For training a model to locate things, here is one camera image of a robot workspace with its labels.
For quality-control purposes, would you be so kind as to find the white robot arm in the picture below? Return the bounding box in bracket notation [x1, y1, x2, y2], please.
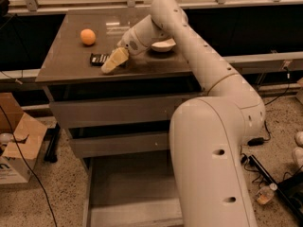
[101, 0, 266, 227]

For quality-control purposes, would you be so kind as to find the clear plastic bottle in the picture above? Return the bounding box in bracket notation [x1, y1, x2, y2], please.
[255, 183, 277, 205]

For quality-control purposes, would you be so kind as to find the orange fruit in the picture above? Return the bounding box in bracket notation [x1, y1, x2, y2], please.
[80, 29, 96, 45]

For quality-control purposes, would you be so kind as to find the grey open bottom drawer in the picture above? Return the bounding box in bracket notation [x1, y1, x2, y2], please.
[82, 150, 183, 227]

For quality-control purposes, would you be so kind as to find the black floor cable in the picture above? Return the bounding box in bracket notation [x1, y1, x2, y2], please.
[0, 105, 59, 227]

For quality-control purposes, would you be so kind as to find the black power adapter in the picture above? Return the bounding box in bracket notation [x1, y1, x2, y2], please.
[240, 120, 273, 166]

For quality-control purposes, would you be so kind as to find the black stand base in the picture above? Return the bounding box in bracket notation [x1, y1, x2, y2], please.
[248, 155, 303, 227]

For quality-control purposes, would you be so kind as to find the brown cardboard box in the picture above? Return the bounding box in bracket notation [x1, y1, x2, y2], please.
[0, 93, 47, 184]

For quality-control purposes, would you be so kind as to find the grey three-drawer cabinet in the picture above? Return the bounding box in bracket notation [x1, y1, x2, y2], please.
[35, 6, 209, 227]

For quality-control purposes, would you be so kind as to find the grey middle drawer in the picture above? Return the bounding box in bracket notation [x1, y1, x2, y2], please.
[70, 132, 169, 158]

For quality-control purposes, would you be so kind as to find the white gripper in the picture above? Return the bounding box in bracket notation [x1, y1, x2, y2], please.
[101, 15, 161, 74]

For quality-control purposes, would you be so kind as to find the grey top drawer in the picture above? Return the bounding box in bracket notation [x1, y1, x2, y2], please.
[50, 93, 199, 129]

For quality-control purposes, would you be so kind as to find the black chocolate rxbar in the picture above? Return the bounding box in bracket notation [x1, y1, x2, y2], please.
[90, 54, 110, 66]

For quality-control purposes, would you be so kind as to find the white bowl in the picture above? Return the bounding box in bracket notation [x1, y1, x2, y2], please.
[151, 39, 176, 53]

